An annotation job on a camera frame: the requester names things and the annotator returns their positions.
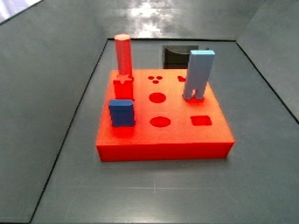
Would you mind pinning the red shape-sorting board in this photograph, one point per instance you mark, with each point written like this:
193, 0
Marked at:
173, 129

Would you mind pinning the black fixture stand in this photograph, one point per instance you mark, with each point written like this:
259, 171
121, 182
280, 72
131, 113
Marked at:
176, 56

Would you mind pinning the dark blue short peg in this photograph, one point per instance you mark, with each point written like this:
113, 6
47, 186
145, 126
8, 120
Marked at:
121, 113

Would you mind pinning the red star peg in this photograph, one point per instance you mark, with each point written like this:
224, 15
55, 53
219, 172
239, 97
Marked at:
123, 84

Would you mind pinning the light blue arch peg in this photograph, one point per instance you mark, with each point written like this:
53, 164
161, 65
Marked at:
197, 73

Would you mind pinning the red hexagonal tall peg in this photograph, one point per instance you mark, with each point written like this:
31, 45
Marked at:
123, 54

